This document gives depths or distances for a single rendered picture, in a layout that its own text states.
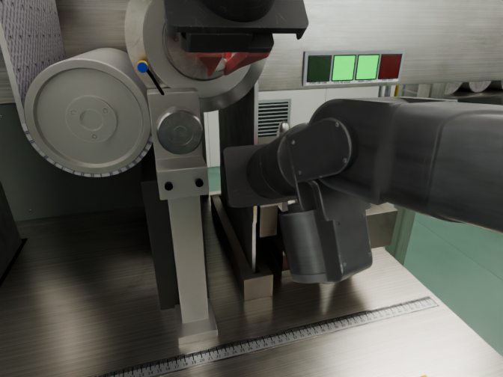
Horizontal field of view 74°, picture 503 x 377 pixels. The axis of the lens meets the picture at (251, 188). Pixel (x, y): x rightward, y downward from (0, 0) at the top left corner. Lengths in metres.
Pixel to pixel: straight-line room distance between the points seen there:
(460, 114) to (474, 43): 0.86
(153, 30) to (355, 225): 0.26
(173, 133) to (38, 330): 0.35
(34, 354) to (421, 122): 0.49
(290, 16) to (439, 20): 0.71
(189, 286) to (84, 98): 0.25
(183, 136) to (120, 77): 0.11
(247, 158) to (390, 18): 0.59
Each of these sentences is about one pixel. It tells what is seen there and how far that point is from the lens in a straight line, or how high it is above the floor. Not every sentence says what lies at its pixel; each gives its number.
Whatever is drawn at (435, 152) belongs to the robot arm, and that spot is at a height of 1.21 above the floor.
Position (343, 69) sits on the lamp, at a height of 1.18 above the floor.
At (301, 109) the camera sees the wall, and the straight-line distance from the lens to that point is 3.41.
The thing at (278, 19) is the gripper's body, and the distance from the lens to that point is 0.27.
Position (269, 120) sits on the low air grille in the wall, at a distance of 3.29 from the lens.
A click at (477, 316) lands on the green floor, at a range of 2.07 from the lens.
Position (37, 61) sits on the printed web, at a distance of 0.48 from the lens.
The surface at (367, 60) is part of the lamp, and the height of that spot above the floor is 1.20.
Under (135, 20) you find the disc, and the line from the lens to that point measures 0.38.
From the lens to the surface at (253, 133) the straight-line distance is 0.42.
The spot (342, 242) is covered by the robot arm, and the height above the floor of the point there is 1.12.
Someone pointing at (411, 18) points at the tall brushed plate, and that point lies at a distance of 0.91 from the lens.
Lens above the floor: 1.26
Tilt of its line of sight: 25 degrees down
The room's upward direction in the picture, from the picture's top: straight up
